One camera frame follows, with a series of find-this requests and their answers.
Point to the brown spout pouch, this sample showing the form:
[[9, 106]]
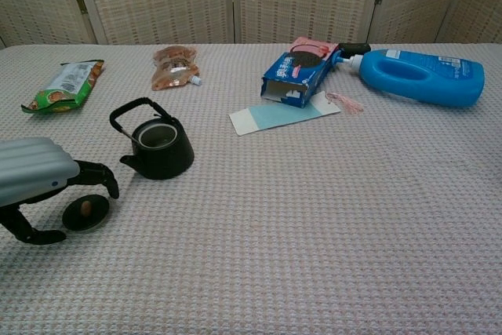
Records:
[[172, 72]]

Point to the black cast iron teapot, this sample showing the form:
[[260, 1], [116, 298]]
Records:
[[164, 162]]

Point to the black teapot lid wooden knob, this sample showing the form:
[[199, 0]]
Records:
[[72, 215]]

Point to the light blue bookmark pink tassel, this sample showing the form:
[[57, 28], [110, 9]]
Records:
[[282, 115]]

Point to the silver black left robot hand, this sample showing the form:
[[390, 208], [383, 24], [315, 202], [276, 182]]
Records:
[[35, 170]]

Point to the blue detergent bottle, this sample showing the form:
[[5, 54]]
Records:
[[431, 80]]

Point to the pink earphone card package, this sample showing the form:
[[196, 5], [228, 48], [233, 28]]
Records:
[[310, 41]]

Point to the green snack bag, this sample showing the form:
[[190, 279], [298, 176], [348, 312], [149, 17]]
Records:
[[62, 88]]

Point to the black rectangular device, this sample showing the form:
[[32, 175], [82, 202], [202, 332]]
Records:
[[355, 48]]

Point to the blue cookie box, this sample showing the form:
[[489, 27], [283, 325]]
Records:
[[290, 72]]

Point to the woven checked tablecloth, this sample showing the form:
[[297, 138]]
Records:
[[274, 233]]

